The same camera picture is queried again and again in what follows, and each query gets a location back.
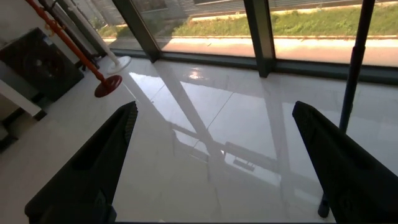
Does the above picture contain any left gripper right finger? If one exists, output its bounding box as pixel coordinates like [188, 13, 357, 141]
[291, 100, 398, 222]

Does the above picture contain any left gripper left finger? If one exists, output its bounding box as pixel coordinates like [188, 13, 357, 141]
[24, 101, 139, 222]

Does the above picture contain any black clothes rack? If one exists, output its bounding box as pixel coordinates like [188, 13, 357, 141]
[317, 0, 377, 218]

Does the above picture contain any white table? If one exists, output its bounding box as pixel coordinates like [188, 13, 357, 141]
[0, 60, 48, 150]

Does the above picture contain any black box appliance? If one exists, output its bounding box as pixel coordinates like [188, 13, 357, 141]
[0, 27, 85, 103]

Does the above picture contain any red round-base stand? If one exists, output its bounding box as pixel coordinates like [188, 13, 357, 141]
[25, 0, 123, 98]

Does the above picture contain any white round-base stand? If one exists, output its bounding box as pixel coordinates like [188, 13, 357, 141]
[62, 0, 132, 75]

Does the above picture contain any window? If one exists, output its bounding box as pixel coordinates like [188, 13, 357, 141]
[55, 0, 398, 85]

